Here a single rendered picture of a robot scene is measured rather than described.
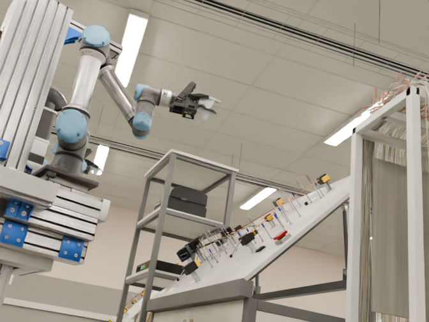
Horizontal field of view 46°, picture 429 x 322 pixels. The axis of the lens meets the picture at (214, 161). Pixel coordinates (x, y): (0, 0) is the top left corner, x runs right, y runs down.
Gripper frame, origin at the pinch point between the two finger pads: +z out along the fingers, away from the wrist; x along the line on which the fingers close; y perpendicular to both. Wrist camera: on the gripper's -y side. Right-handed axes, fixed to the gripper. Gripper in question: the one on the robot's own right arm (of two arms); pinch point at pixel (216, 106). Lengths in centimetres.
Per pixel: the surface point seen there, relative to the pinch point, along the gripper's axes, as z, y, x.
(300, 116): 134, -209, -258
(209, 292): 13, 70, -36
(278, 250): 34, 57, -9
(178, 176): 1, -46, -154
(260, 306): 28, 80, -11
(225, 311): 19, 79, -29
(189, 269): 7, 53, -62
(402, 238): 70, 56, 23
